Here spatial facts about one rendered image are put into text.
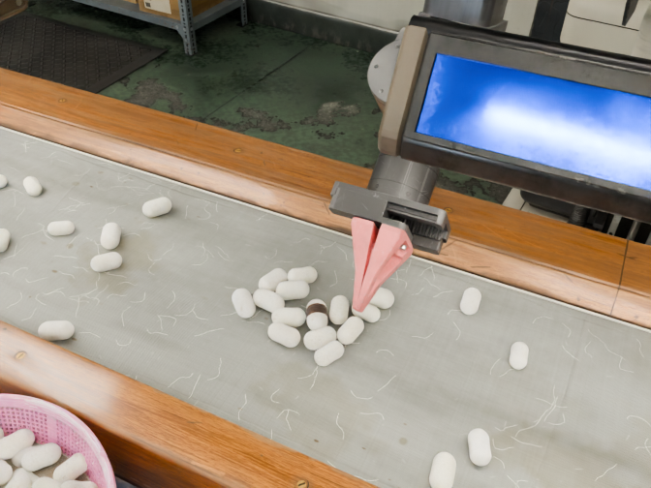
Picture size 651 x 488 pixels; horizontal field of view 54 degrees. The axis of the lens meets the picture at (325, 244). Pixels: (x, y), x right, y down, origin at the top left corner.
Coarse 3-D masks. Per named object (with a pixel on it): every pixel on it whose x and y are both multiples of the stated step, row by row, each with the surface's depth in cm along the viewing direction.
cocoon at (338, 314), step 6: (336, 300) 68; (342, 300) 68; (348, 300) 69; (330, 306) 69; (336, 306) 68; (342, 306) 68; (348, 306) 69; (330, 312) 68; (336, 312) 67; (342, 312) 67; (330, 318) 68; (336, 318) 67; (342, 318) 67
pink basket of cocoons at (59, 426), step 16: (0, 400) 58; (16, 400) 57; (32, 400) 57; (0, 416) 58; (16, 416) 58; (32, 416) 58; (48, 416) 57; (64, 416) 56; (48, 432) 58; (64, 432) 57; (80, 432) 55; (64, 448) 58; (80, 448) 56; (96, 448) 54; (96, 464) 55; (96, 480) 55; (112, 480) 52
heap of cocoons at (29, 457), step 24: (0, 432) 58; (24, 432) 58; (0, 456) 57; (24, 456) 56; (48, 456) 56; (72, 456) 56; (0, 480) 55; (24, 480) 54; (48, 480) 54; (72, 480) 54
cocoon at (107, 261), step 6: (114, 252) 74; (96, 258) 73; (102, 258) 73; (108, 258) 73; (114, 258) 73; (120, 258) 74; (96, 264) 73; (102, 264) 73; (108, 264) 73; (114, 264) 73; (120, 264) 74; (96, 270) 73; (102, 270) 73
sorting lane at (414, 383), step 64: (0, 128) 97; (0, 192) 85; (64, 192) 85; (128, 192) 86; (192, 192) 86; (0, 256) 76; (64, 256) 76; (128, 256) 76; (192, 256) 76; (256, 256) 76; (320, 256) 77; (128, 320) 68; (192, 320) 69; (256, 320) 69; (384, 320) 69; (448, 320) 69; (512, 320) 69; (576, 320) 69; (192, 384) 62; (256, 384) 62; (320, 384) 63; (384, 384) 63; (448, 384) 63; (512, 384) 63; (576, 384) 63; (640, 384) 63; (320, 448) 57; (384, 448) 57; (448, 448) 58; (512, 448) 58; (576, 448) 58; (640, 448) 58
